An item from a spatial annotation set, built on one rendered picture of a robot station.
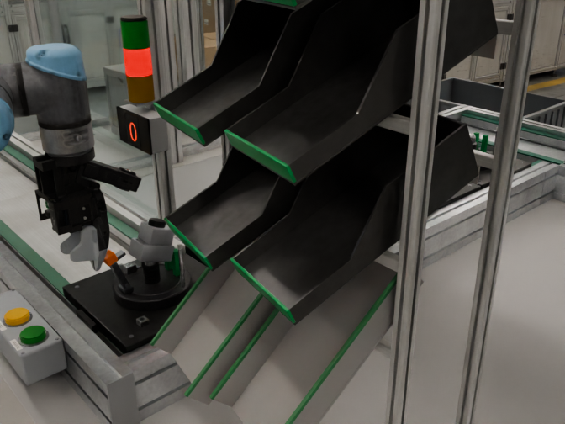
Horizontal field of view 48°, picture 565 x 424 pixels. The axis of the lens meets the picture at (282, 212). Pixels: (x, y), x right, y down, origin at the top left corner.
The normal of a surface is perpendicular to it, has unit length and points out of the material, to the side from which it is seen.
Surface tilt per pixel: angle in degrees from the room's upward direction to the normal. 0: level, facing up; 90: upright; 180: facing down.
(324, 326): 45
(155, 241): 88
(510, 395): 0
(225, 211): 25
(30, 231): 0
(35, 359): 90
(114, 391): 90
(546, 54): 90
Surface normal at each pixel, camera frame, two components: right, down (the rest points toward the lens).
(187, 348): -0.61, -0.48
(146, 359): 0.00, -0.91
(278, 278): -0.36, -0.73
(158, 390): 0.65, 0.32
